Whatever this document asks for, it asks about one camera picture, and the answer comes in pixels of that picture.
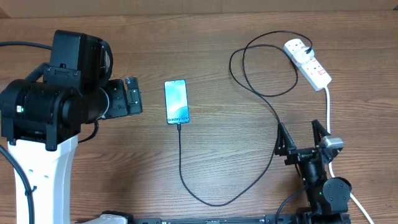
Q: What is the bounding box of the white power strip cord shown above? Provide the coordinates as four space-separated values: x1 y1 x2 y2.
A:
323 86 375 224

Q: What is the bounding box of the white power strip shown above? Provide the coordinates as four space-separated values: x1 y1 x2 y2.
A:
284 39 331 91

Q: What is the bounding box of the blue Galaxy smartphone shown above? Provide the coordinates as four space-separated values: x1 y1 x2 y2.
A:
164 80 190 124

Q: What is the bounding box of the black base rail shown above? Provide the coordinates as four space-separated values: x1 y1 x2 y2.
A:
134 214 351 224

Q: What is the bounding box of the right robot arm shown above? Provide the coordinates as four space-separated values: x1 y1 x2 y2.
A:
274 120 352 224

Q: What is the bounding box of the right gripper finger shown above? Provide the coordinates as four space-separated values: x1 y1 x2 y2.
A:
312 119 330 146
274 122 297 156

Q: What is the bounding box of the white charger plug adapter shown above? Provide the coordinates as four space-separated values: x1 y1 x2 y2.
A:
293 47 315 64

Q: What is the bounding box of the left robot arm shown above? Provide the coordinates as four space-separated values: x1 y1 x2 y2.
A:
1 30 142 223

